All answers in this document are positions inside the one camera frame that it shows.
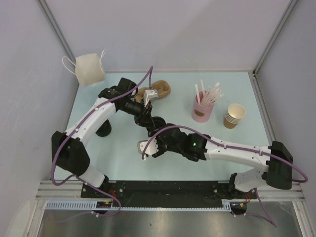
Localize single black cup lid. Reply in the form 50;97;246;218
153;117;166;129

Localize stack of black lids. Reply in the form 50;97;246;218
95;120;112;137

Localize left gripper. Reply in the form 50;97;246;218
119;98;156;129

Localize light blue paper bag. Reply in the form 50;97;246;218
62;49;106;86

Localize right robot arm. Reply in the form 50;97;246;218
148;125;293;198

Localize stacked brown pulp carriers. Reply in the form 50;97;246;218
134;80;171;102

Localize stack of paper cups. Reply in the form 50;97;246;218
223;104;246;129

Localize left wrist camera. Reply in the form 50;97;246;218
143;89;158;106

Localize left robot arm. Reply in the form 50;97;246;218
51;78;158;198

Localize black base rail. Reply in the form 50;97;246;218
81;180;247;210

